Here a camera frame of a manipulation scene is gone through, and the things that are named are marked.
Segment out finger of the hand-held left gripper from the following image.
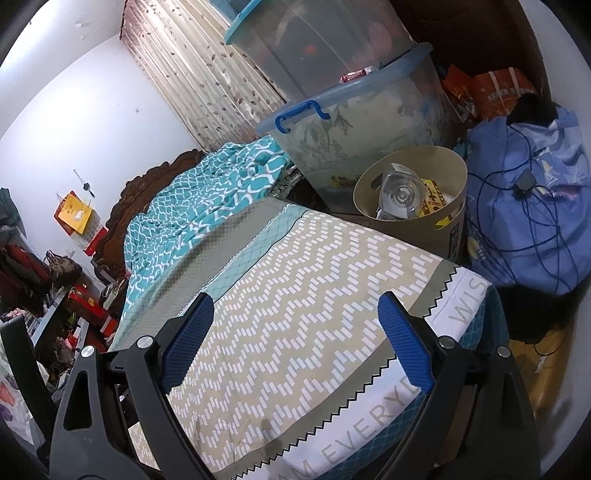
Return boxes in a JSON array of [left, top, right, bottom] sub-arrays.
[[0, 316, 49, 416]]

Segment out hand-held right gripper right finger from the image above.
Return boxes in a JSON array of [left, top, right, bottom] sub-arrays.
[[378, 291, 541, 480]]

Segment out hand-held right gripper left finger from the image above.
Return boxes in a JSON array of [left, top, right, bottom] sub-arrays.
[[48, 292, 215, 480]]

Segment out round tan bin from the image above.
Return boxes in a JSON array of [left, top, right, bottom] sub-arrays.
[[353, 145, 468, 261]]

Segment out clear plastic bottle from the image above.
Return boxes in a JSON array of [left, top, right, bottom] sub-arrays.
[[375, 162, 426, 221]]

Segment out yellow box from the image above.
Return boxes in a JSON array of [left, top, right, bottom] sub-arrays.
[[416, 178, 451, 217]]

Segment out grey metal shelf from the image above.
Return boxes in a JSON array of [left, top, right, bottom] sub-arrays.
[[0, 222, 93, 370]]

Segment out floral print cloth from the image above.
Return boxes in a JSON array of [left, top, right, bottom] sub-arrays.
[[0, 369, 33, 439]]

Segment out red box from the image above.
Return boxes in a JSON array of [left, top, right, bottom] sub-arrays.
[[65, 286, 116, 333]]

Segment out red clothes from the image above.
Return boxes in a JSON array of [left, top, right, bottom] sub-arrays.
[[0, 244, 51, 301]]

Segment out brown handbag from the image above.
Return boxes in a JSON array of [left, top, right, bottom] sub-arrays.
[[44, 249, 83, 287]]

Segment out beige zigzag bedspread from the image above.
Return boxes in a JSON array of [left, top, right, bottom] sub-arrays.
[[108, 198, 509, 480]]

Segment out teal patterned blanket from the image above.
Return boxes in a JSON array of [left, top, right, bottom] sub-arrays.
[[122, 136, 296, 301]]

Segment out carved wooden headboard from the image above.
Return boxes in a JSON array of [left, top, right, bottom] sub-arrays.
[[90, 148, 206, 287]]

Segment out light blue cloth bundle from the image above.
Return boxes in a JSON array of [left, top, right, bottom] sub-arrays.
[[464, 106, 591, 296]]

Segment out hanging keys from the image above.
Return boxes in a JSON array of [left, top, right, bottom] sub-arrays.
[[73, 168, 97, 199]]

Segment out black power adapter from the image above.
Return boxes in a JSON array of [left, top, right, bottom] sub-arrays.
[[515, 168, 536, 199]]

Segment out orange packet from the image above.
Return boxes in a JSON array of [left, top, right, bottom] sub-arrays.
[[441, 65, 476, 121], [471, 67, 539, 121]]

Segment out black cloth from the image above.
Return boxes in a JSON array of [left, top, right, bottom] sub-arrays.
[[505, 92, 561, 125]]

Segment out leaf print curtain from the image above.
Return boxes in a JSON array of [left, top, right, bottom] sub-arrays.
[[121, 0, 289, 153]]

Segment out clear storage bin teal rim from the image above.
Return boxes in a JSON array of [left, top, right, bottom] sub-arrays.
[[225, 0, 416, 104]]

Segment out yellow and red wall calendar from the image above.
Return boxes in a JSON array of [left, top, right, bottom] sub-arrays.
[[54, 191, 109, 257]]

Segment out blue cable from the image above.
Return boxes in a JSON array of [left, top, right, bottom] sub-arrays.
[[466, 120, 591, 296]]

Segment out storage bin with blue handle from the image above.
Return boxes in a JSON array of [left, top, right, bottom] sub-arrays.
[[256, 42, 462, 204]]

